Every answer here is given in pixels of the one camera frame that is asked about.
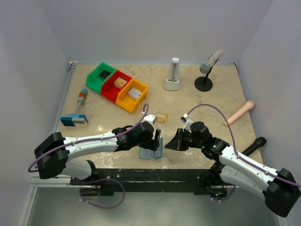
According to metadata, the green card holder wallet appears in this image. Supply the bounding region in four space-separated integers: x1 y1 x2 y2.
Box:
138 137 164 160

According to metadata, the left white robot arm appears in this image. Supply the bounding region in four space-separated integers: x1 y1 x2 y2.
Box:
34 121 161 180

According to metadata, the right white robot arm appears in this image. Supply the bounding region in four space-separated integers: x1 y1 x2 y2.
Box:
165 122 301 218

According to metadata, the card stack in yellow bin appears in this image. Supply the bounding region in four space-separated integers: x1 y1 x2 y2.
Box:
127 87 142 100

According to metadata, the card stack in red bin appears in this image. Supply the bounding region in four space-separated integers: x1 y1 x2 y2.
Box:
114 77 127 89

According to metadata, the yellow plastic bin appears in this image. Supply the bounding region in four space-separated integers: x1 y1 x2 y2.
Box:
115 78 149 113

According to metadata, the white metronome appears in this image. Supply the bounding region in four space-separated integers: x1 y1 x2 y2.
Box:
164 57 180 91

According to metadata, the black microphone stand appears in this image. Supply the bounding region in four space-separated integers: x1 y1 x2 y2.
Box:
194 62 213 92

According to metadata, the toy block hammer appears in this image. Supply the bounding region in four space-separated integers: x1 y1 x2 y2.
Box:
60 89 88 127

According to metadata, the black item in green bin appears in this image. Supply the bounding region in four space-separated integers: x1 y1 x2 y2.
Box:
99 70 111 80

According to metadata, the green plastic bin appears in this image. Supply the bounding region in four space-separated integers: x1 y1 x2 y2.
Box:
86 62 117 94

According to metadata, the grey glitter microphone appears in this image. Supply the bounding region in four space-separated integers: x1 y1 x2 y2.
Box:
199 49 224 74

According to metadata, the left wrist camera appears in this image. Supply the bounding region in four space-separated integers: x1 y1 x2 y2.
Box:
142 114 158 126

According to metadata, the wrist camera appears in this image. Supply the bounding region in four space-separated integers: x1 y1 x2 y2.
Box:
142 114 158 126
180 113 193 132

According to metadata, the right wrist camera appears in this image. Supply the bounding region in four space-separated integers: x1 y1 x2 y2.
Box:
180 113 193 132

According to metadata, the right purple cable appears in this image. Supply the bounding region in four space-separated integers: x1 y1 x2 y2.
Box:
185 104 301 203

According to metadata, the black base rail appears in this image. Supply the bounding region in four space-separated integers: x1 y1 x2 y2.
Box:
71 169 224 195

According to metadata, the aluminium frame rail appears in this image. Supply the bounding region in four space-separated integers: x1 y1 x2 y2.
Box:
18 61 78 226

